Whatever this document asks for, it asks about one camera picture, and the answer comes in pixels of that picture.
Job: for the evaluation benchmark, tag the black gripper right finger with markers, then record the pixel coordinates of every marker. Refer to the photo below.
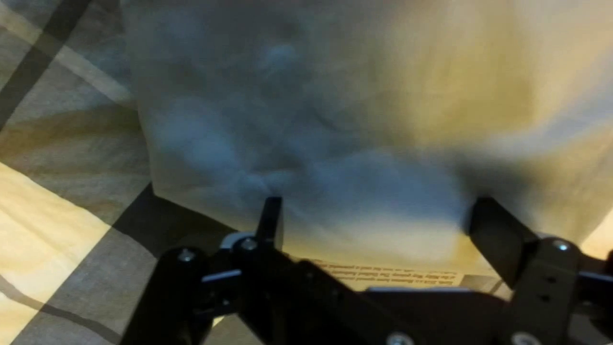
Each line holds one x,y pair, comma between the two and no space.
500,232

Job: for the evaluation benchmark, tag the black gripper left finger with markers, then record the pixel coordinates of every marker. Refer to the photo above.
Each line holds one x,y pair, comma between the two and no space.
270,221

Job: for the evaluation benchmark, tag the grey clothing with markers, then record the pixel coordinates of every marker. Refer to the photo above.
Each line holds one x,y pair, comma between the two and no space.
356,116

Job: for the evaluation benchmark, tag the small grey folded cloth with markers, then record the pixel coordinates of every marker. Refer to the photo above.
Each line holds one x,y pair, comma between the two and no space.
395,277

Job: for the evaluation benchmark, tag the plaid yellow grey bedspread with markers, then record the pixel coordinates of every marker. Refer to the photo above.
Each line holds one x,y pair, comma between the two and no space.
63,211

